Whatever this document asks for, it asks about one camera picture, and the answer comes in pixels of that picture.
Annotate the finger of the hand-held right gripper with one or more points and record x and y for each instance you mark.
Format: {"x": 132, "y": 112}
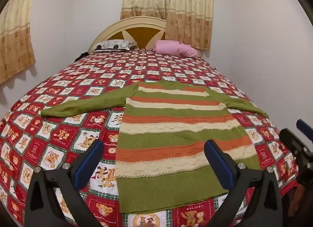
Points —
{"x": 291, "y": 140}
{"x": 304, "y": 128}

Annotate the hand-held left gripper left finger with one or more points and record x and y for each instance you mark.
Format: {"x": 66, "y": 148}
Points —
{"x": 89, "y": 166}

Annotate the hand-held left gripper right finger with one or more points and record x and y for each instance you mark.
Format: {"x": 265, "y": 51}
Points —
{"x": 220, "y": 166}

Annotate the green orange striped knit sweater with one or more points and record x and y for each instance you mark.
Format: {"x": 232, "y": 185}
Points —
{"x": 171, "y": 144}

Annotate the person's right hand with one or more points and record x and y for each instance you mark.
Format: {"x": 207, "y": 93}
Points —
{"x": 296, "y": 200}

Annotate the red printed bear blanket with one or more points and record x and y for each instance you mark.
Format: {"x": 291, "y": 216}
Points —
{"x": 49, "y": 144}

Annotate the black object beside bed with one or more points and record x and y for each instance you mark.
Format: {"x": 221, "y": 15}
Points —
{"x": 82, "y": 56}

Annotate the white grey patterned pillow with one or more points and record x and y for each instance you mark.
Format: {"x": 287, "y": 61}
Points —
{"x": 112, "y": 45}

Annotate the pink pillow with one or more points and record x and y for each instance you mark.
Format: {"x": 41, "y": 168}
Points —
{"x": 176, "y": 48}

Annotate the beige floral side curtain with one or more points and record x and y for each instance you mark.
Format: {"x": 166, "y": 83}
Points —
{"x": 14, "y": 46}

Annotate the cream wooden bed headboard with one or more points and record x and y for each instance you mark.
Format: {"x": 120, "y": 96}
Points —
{"x": 144, "y": 30}

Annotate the beige floral wide curtain panel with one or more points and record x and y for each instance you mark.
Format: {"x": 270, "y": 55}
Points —
{"x": 193, "y": 12}

